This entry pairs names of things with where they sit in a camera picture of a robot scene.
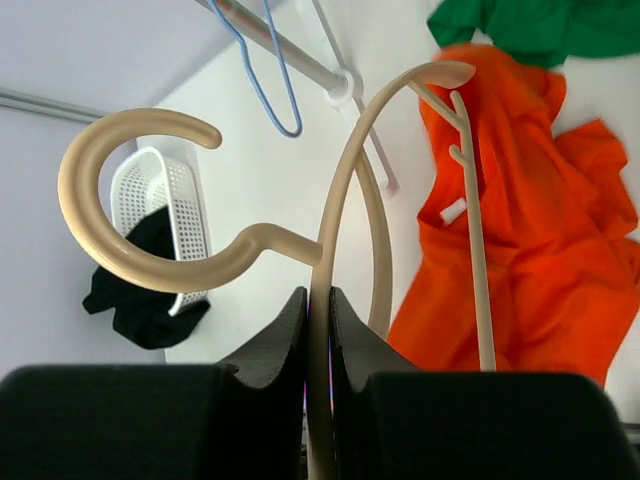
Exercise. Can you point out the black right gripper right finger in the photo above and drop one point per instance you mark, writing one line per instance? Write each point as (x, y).
(395, 421)

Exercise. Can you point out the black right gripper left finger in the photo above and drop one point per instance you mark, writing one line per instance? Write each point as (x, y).
(238, 418)

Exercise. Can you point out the black t shirt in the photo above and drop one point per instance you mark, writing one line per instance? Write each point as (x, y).
(142, 315)

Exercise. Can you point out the orange t shirt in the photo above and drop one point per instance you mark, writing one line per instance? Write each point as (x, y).
(563, 271)

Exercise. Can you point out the beige plastic hanger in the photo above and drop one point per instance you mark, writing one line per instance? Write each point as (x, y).
(436, 83)

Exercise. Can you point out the green t shirt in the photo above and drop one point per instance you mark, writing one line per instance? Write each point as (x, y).
(542, 33)

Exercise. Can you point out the white perforated plastic basket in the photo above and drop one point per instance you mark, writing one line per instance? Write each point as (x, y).
(148, 181)

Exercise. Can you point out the metal clothes rack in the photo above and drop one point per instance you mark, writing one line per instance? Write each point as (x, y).
(343, 88)

